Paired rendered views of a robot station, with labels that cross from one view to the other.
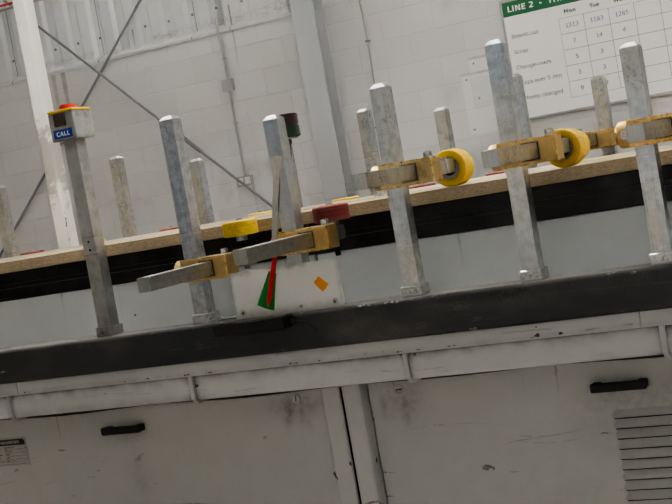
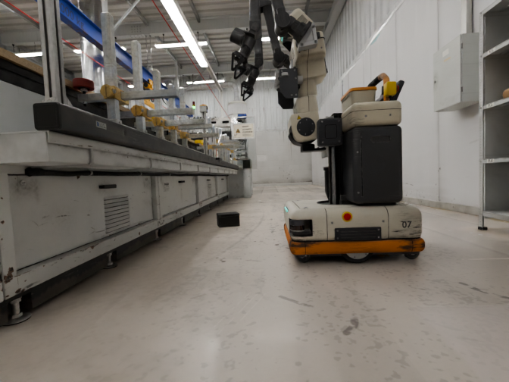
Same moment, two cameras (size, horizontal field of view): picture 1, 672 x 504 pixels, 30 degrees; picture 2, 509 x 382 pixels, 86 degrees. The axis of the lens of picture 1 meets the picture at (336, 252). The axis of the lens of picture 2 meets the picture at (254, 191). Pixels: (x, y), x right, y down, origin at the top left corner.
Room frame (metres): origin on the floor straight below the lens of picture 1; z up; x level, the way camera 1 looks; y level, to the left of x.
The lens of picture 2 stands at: (3.54, 3.41, 0.46)
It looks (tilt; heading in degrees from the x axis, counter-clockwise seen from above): 3 degrees down; 247
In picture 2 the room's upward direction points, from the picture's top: 2 degrees counter-clockwise
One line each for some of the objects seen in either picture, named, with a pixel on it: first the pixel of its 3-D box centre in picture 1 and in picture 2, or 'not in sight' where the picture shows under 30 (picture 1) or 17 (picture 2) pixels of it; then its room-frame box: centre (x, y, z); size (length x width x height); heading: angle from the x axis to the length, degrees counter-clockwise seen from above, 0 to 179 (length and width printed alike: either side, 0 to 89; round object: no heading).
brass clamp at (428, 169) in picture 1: (405, 173); not in sight; (2.51, -0.16, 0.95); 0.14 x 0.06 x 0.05; 64
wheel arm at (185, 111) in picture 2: not in sight; (152, 114); (3.44, 1.86, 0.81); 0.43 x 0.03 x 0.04; 154
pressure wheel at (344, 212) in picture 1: (333, 229); not in sight; (2.71, 0.00, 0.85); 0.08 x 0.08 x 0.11
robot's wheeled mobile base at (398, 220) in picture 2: not in sight; (341, 222); (2.41, 2.09, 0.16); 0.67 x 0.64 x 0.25; 154
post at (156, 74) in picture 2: not in sight; (158, 111); (3.39, 1.65, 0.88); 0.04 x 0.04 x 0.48; 64
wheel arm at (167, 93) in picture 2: not in sight; (128, 96); (3.55, 2.09, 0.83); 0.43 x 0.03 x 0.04; 154
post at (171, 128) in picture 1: (188, 224); (210, 138); (2.74, 0.31, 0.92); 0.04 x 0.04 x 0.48; 64
